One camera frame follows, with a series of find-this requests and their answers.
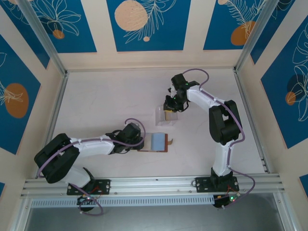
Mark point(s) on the tan credit card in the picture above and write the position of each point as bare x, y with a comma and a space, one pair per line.
168, 116

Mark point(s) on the clear acrylic card stand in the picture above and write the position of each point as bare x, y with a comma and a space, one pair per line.
160, 118

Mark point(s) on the brown leather card holder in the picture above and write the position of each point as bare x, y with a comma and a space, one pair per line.
154, 151

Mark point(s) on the blue credit card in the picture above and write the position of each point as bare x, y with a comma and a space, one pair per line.
158, 142

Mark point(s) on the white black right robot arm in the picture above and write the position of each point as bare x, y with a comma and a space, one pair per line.
202, 98

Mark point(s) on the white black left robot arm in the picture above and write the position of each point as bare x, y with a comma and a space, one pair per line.
93, 145

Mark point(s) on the black left controller box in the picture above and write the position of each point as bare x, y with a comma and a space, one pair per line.
85, 208

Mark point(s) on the black controller box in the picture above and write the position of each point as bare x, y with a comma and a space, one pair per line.
85, 208
220, 203

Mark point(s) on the grey sheet metal panel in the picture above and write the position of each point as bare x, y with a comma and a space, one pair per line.
156, 220

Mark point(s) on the black right controller box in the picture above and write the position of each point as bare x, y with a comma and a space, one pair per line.
220, 203

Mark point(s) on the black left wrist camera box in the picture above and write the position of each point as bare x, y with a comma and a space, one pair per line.
132, 131

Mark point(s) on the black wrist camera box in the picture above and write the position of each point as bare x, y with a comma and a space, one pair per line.
132, 131
179, 80

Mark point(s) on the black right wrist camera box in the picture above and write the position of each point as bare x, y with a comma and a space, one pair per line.
179, 80

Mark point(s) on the wide aluminium base rail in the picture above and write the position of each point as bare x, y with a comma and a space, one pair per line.
154, 185

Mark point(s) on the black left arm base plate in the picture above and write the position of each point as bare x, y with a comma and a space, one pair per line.
106, 186

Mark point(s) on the aluminium table side rail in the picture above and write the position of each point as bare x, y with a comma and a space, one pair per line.
59, 101
247, 108

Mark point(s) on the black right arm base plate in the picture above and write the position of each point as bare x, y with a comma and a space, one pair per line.
202, 185

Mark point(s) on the aluminium frame post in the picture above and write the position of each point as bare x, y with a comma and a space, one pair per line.
261, 36
44, 36

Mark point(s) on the aluminium frame leg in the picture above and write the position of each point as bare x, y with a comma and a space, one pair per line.
284, 214
19, 216

